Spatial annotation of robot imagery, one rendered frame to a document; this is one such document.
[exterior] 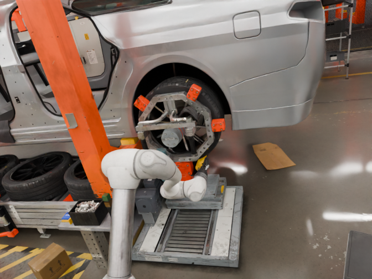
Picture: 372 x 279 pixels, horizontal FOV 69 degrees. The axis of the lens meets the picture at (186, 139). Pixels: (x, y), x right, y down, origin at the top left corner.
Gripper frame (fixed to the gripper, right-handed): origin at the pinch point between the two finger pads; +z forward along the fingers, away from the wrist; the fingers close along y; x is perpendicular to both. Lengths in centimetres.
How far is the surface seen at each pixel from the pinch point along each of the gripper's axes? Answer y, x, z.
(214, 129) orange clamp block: 19.9, 9.0, 9.1
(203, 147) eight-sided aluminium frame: 0.6, 5.3, 13.5
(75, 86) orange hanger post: 5, 95, -26
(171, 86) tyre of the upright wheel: 23, 51, 17
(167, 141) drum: -2.7, 30.8, -5.3
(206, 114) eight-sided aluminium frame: 25.4, 20.4, 8.8
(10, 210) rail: -149, 106, -19
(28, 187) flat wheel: -129, 105, -5
